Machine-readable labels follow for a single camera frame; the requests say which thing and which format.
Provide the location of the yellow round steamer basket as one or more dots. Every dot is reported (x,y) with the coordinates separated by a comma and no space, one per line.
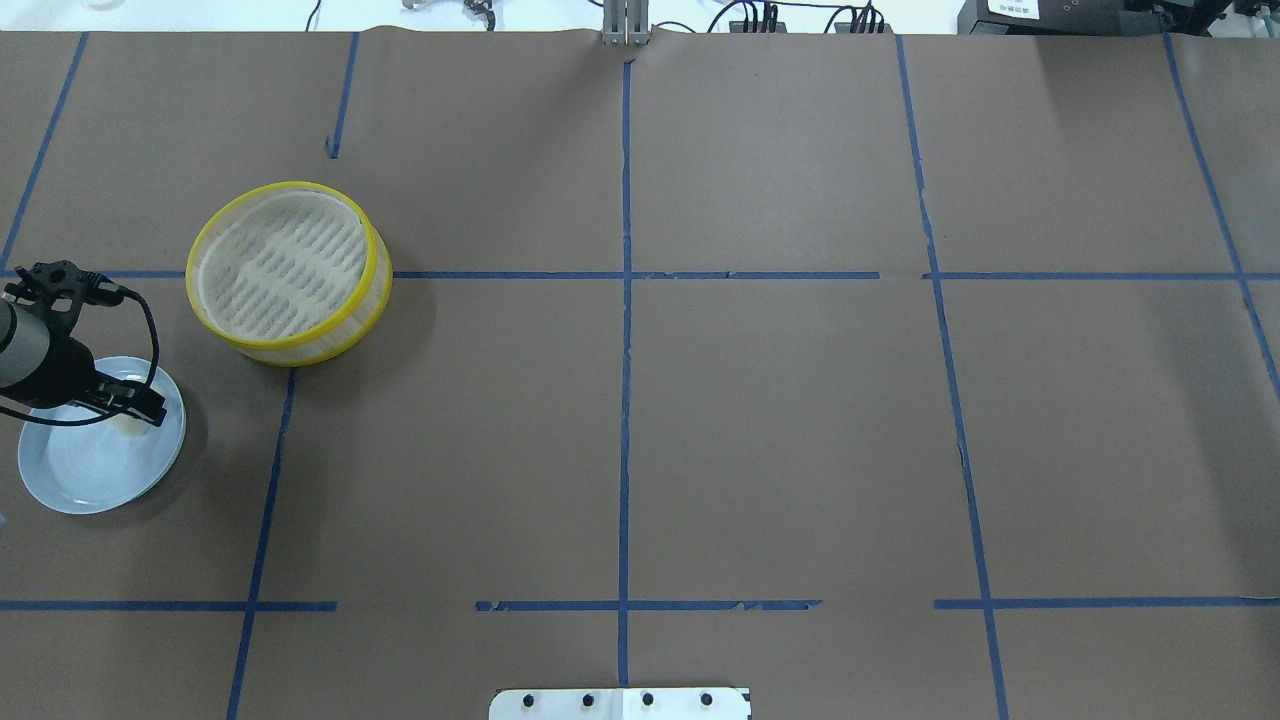
(290,274)

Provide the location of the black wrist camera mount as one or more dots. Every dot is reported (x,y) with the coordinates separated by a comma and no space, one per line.
(55,293)

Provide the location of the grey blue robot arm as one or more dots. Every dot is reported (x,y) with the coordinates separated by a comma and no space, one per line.
(25,341)

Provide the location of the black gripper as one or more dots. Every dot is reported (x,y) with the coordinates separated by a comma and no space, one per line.
(62,367)

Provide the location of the light blue plate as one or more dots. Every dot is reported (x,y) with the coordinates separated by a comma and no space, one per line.
(81,471)

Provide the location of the aluminium frame post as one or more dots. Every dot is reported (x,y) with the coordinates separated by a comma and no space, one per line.
(625,22)

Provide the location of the white steamed bun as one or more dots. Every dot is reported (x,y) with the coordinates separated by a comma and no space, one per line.
(130,429)

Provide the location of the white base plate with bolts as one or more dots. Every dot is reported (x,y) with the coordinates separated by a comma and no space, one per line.
(623,703)

